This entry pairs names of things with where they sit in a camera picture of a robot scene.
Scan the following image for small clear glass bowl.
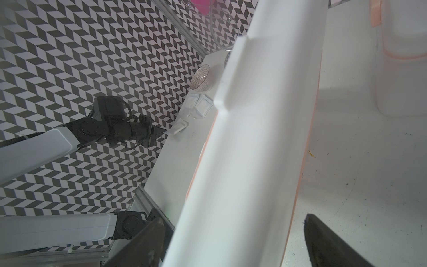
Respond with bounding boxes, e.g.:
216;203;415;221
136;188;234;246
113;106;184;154
190;64;222;93

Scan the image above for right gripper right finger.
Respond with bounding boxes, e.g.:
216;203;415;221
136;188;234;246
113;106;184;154
304;214;373;267

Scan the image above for silver wire stand pink ornaments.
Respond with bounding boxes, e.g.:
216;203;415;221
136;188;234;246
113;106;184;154
184;1;258;52

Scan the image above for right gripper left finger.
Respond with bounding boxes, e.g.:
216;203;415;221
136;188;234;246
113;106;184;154
103;218;166;267

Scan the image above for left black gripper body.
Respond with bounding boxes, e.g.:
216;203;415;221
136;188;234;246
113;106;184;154
90;96;153;148

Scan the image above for white first aid box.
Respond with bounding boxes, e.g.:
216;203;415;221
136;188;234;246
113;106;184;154
163;1;328;267
369;1;427;117

